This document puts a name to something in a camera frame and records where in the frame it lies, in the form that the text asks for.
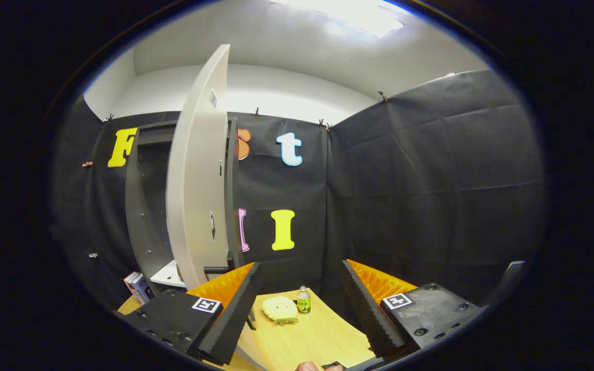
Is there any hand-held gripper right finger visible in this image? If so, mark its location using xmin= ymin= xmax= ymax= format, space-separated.
xmin=341 ymin=259 xmax=486 ymax=359

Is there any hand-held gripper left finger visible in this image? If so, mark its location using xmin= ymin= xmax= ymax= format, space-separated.
xmin=122 ymin=262 xmax=262 ymax=366

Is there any dark grey shoe cabinet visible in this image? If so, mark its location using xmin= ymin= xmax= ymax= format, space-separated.
xmin=124 ymin=117 xmax=244 ymax=292

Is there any yellow pineapple plush toy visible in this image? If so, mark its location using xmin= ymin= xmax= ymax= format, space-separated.
xmin=261 ymin=295 xmax=300 ymax=326

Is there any green drink bottle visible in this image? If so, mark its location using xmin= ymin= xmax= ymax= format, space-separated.
xmin=296 ymin=285 xmax=312 ymax=315

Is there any black backdrop cloth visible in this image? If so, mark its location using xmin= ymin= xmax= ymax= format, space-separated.
xmin=52 ymin=70 xmax=548 ymax=320

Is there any long ceiling light panel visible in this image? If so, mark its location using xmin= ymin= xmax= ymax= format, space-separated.
xmin=269 ymin=0 xmax=407 ymax=38

